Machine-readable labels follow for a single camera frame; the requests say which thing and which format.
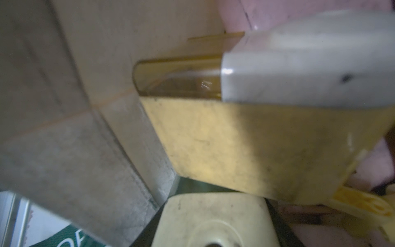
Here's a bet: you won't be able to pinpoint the pink pencil sharpener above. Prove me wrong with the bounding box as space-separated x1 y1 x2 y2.
217 0 395 33

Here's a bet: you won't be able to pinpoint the cream tote bag green handles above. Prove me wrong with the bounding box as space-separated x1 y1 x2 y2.
1 1 224 247

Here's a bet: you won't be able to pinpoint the white yellow pencil sharpener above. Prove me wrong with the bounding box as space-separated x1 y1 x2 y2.
132 11 395 109

